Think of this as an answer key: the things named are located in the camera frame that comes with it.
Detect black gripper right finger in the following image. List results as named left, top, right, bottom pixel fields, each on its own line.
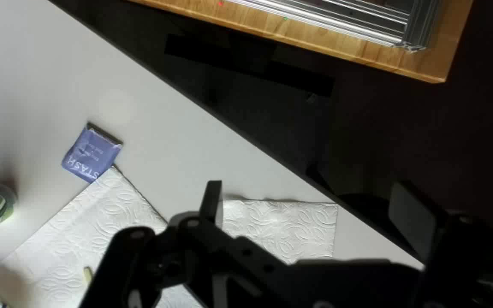
left=387, top=180, right=493, bottom=308

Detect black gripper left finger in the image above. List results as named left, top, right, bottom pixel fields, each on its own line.
left=81, top=180, right=317, bottom=308

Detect blue tea packet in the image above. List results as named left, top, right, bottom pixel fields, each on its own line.
left=60, top=122, right=125, bottom=186

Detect large white paper towel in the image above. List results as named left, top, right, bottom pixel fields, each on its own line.
left=0, top=167, right=202, bottom=308

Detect small white paper towel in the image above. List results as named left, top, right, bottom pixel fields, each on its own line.
left=221, top=196, right=339, bottom=266

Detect wooden platform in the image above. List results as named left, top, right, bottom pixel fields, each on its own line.
left=132, top=0, right=476, bottom=86

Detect aluminium frame rails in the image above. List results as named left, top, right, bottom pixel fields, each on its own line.
left=228, top=0, right=434, bottom=55

